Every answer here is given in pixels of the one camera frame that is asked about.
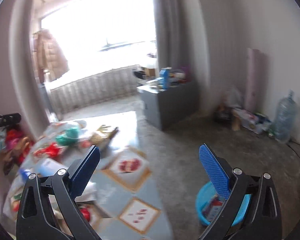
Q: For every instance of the beige hanging jacket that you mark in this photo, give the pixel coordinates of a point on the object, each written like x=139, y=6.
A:
x=50, y=61

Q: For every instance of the Pepsi plastic bottle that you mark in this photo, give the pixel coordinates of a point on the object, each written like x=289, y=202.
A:
x=25, y=172

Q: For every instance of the large water jug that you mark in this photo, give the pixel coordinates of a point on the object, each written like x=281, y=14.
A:
x=285, y=116

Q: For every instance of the grey cabinet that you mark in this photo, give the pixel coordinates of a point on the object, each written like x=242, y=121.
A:
x=166, y=107

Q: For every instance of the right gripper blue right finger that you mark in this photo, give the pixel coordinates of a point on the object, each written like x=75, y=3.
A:
x=214, y=170

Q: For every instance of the light blue carton box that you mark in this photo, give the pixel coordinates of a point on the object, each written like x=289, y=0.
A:
x=48, y=167

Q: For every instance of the red bags pile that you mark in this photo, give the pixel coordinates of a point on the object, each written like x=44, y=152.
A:
x=14, y=148

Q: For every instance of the red white snack bag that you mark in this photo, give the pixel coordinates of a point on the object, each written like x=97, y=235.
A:
x=212, y=208

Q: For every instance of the fruit pattern tablecloth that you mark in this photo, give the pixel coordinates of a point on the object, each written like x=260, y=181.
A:
x=120, y=200

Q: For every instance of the teal plastic bag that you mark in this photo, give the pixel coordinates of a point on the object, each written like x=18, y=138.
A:
x=69, y=137

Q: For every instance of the blue bottle on cabinet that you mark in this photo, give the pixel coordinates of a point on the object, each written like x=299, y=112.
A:
x=165, y=77

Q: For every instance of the gold tissue pack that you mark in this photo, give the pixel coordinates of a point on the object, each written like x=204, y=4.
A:
x=103, y=135

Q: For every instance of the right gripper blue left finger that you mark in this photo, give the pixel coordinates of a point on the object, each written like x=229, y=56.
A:
x=81, y=171

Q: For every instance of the grey curtain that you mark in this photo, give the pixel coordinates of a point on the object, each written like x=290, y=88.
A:
x=181, y=37

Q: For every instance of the floor clutter pile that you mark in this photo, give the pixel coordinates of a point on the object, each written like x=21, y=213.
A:
x=230, y=112

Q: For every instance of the red plastic wrapper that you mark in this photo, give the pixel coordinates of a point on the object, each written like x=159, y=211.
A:
x=52, y=150

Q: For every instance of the blue plastic trash basket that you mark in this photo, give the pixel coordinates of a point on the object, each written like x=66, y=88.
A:
x=206, y=193

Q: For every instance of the pink rolled mat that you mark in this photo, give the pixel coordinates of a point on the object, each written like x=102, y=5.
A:
x=256, y=79

